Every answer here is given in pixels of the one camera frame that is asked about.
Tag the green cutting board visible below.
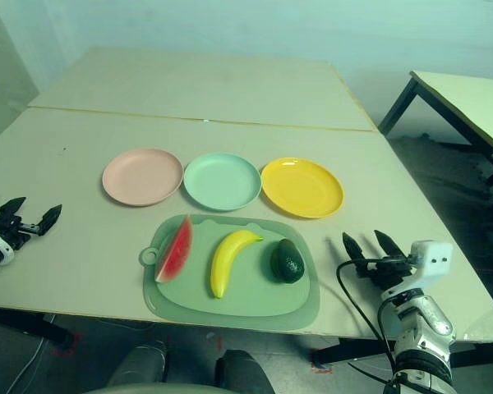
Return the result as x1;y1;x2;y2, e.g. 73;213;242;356
138;213;321;331

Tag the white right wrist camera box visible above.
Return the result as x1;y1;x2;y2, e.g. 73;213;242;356
408;241;454;288

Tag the grey robot leg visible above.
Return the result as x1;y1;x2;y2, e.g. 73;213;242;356
215;348;272;394
110;340;168;389

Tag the yellow banana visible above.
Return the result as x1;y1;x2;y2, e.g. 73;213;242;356
210;229;265;300

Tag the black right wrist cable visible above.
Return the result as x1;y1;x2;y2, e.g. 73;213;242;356
335;257;399;394

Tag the mint green plate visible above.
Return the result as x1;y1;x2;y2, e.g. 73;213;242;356
183;152;262;213

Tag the yellow plate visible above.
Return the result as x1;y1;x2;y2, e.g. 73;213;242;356
260;157;345;219

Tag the red watermelon slice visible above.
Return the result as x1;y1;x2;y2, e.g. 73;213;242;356
154;213;194;284

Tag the black table leg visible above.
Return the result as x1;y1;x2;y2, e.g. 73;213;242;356
311;337;493;370
0;306;76;350

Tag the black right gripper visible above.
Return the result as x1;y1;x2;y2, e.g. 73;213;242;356
342;229;414;291

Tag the grey robot right leg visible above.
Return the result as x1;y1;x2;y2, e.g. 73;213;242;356
215;348;272;394

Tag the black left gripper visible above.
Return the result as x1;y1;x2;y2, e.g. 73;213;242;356
0;196;63;251

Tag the side table with black legs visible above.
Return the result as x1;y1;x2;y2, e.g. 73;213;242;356
378;70;493;198

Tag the pink plate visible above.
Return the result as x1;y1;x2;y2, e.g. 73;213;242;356
102;148;184;208

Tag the grey robot left leg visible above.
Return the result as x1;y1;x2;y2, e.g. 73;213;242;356
110;340;168;389

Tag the dark green avocado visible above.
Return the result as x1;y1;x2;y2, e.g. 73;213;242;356
270;238;306;284

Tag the clear plastic bag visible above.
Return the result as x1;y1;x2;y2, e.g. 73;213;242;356
462;305;493;344

